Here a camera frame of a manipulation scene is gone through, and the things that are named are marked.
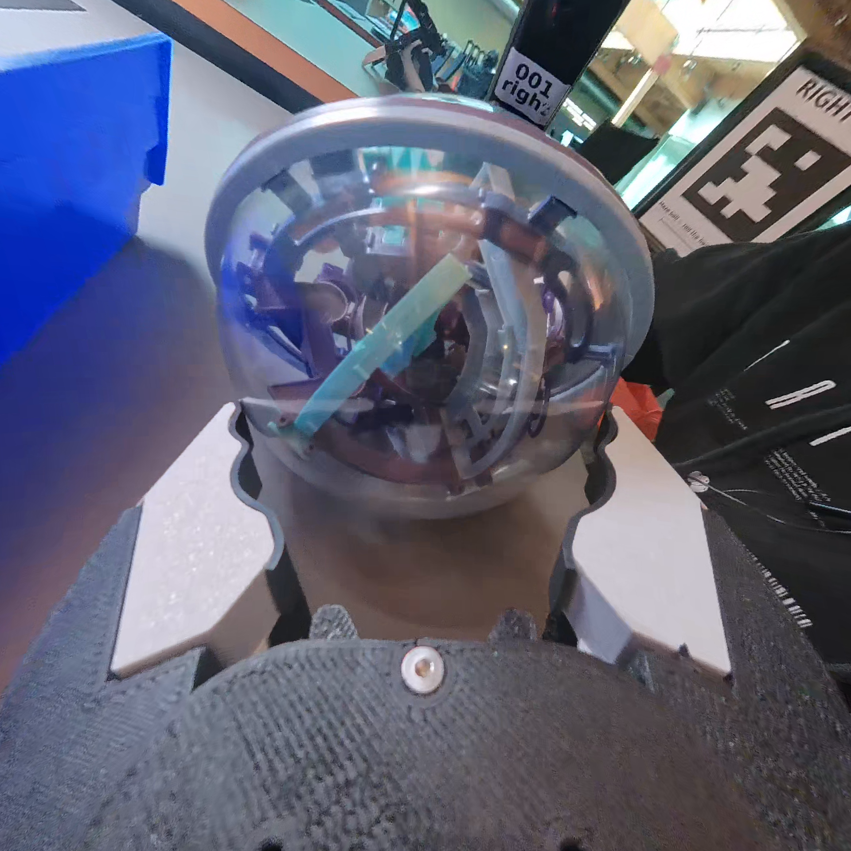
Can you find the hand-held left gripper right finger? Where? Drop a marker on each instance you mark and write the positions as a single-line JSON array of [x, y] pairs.
[[652, 572]]

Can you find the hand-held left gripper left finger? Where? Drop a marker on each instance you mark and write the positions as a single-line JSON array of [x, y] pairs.
[[200, 572]]

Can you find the clear plastic maze ball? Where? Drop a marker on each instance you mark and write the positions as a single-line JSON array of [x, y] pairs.
[[426, 306]]

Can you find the blue plastic bin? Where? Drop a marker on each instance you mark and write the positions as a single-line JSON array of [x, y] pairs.
[[67, 186]]

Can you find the spare hand-held gripper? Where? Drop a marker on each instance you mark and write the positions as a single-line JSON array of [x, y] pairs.
[[415, 40]]

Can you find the black backpack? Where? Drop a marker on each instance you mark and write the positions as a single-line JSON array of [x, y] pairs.
[[785, 505]]

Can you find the orange traffic cone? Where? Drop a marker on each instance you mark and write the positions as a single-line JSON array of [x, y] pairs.
[[641, 406]]

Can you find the black-framed marker sign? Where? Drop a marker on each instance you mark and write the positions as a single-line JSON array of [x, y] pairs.
[[758, 160]]

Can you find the long pale desk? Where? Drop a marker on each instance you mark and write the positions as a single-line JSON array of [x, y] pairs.
[[306, 40]]

